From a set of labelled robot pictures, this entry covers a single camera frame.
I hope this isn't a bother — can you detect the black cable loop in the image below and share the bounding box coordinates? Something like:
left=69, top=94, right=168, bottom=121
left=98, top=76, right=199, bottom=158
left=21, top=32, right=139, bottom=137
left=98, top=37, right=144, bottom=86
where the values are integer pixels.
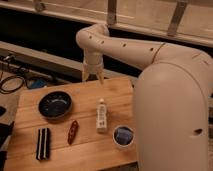
left=0, top=74, right=26, bottom=95

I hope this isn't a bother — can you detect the black and white striped block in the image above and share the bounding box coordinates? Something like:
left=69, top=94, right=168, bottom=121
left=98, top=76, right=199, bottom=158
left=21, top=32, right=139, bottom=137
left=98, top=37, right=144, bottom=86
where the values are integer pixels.
left=36, top=128, right=50, bottom=160

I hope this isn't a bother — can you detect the wooden table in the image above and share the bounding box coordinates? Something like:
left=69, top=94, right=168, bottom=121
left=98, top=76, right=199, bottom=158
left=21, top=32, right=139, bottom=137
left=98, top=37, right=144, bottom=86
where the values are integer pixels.
left=4, top=77, right=137, bottom=171

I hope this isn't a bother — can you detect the red oblong object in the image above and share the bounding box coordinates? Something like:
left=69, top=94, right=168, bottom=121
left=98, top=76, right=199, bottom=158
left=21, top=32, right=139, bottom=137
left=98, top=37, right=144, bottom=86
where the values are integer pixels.
left=68, top=120, right=79, bottom=144

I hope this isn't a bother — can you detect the black object at left edge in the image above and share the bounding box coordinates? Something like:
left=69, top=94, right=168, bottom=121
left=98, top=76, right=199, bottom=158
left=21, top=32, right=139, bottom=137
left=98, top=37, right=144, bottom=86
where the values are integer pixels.
left=0, top=105, right=15, bottom=171

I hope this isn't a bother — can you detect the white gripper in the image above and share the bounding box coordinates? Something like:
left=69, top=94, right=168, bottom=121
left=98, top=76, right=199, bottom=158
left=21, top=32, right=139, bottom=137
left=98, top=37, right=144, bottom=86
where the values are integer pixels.
left=82, top=53, right=104, bottom=84

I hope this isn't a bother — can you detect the white glue bottle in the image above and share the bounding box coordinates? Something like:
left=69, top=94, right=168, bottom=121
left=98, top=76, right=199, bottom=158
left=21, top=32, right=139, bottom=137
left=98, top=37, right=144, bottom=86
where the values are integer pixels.
left=96, top=98, right=108, bottom=133

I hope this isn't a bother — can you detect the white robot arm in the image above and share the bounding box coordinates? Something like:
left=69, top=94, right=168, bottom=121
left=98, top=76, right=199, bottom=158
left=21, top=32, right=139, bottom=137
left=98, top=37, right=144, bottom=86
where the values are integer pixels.
left=76, top=24, right=213, bottom=171

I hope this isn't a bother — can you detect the dark ceramic bowl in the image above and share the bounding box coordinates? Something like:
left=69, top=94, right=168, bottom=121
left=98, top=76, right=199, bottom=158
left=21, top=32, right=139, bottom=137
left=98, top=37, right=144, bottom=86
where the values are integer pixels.
left=38, top=91, right=72, bottom=119

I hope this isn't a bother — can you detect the blue object on floor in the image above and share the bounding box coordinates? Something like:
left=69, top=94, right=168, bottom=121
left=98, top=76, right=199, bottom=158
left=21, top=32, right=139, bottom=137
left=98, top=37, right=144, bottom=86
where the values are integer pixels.
left=28, top=79, right=47, bottom=89

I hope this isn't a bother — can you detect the white cup with blue cloth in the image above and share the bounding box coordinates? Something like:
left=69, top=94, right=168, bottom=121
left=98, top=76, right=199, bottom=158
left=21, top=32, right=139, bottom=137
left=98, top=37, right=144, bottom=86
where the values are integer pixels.
left=112, top=125, right=134, bottom=149

